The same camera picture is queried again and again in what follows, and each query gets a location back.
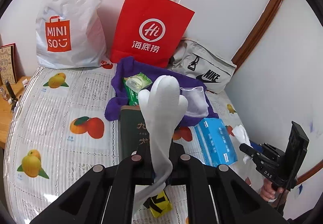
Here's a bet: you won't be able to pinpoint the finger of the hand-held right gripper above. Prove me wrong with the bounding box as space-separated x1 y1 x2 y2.
250 140 278 157
239 144 265 164

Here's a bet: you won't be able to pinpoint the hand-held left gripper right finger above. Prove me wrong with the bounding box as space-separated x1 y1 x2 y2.
168 143 290 224

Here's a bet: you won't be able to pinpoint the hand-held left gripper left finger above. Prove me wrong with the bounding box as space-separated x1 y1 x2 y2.
29 146 157 224

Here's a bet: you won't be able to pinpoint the white tissue sheet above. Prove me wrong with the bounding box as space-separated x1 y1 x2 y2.
231 124 253 164

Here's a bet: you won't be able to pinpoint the blue tissue pack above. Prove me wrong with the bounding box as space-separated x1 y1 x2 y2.
194 118 239 167

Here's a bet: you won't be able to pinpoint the white fabric glove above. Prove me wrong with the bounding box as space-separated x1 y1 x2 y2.
135 75 189 218

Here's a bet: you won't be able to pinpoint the white sponge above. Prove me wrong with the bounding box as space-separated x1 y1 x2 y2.
180 86 210 117

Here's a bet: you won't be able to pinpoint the purple towel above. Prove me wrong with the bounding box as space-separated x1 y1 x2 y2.
105 56 219 126

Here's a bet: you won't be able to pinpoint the green wet wipes packet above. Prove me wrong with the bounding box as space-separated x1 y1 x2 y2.
123 73 152 106

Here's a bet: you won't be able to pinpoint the person's right hand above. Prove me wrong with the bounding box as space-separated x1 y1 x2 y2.
260 179 283 201

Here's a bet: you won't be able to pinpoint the dark tea tin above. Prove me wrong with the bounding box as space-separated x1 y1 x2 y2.
118 105 177 164

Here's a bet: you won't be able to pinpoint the fruit printed tablecloth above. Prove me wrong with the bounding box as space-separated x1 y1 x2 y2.
2 63 255 224

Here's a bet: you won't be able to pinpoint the grey waist bag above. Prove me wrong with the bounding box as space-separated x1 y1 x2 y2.
172 39 238 94

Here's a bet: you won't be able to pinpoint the wooden nightstand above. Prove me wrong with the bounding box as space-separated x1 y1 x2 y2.
0 76 32 149

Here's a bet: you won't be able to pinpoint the red paper bag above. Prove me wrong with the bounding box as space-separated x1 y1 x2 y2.
110 0 195 68

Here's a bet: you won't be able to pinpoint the patterned brown book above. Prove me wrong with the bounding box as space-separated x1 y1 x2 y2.
0 43 19 84

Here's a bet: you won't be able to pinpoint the white plastic shopping bag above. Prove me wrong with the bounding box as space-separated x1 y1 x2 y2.
35 0 112 68

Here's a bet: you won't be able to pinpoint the brown wooden door frame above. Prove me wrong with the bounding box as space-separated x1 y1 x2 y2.
231 0 290 71

